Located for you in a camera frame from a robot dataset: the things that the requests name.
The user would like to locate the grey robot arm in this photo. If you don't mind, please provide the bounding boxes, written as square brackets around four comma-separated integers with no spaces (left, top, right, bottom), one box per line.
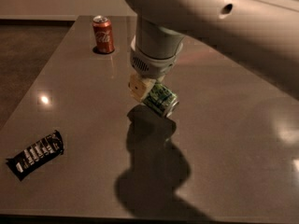
[125,0,299,98]

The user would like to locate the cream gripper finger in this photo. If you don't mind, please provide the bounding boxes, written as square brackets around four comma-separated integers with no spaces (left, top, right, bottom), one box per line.
[129,73,155,103]

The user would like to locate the green soda can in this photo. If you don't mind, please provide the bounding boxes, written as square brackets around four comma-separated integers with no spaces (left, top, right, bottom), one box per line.
[143,83,179,118]

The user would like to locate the red cola can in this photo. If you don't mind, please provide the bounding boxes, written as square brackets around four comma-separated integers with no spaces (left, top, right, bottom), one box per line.
[93,15,115,54]

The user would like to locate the black candy bar wrapper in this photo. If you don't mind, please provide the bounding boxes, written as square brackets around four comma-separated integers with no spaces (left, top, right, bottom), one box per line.
[7,130,64,181]

